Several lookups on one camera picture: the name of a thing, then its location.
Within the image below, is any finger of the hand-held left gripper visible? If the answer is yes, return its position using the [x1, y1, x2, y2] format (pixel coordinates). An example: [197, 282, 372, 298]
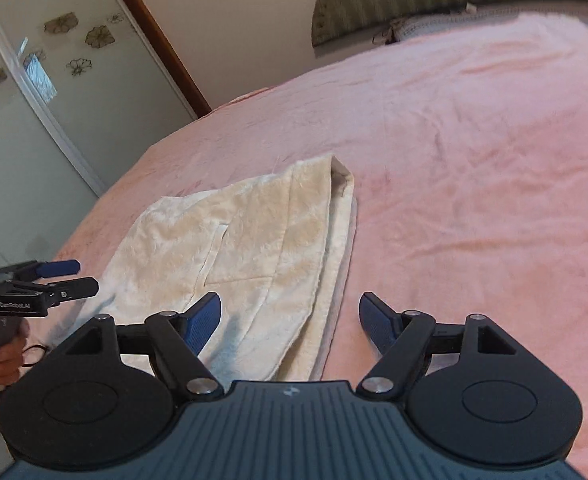
[13, 276, 100, 307]
[5, 258, 82, 284]

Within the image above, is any flower print sliding door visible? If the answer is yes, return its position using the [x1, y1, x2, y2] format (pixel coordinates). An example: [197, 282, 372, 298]
[0, 0, 101, 286]
[0, 0, 197, 197]

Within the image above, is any pink blanket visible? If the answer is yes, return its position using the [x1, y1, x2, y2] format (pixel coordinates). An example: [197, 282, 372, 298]
[38, 12, 588, 480]

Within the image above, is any person's left hand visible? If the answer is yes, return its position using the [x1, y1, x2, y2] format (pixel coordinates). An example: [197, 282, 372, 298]
[0, 320, 31, 387]

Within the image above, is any brown wooden door frame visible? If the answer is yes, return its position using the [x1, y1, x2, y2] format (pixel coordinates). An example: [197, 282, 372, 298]
[99, 0, 213, 118]

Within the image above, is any grey striped pillow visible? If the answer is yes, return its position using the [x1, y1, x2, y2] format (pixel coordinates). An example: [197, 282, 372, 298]
[373, 7, 524, 45]

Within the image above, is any cream fleece towel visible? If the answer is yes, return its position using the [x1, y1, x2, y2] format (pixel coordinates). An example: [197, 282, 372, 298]
[91, 152, 359, 384]

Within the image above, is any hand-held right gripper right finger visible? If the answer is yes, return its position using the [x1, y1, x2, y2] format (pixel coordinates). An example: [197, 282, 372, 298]
[358, 291, 519, 402]

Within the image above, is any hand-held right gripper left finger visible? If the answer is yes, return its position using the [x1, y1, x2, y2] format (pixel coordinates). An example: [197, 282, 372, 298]
[64, 291, 225, 402]

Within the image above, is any black cable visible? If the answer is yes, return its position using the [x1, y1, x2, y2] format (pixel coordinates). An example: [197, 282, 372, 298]
[20, 343, 46, 367]

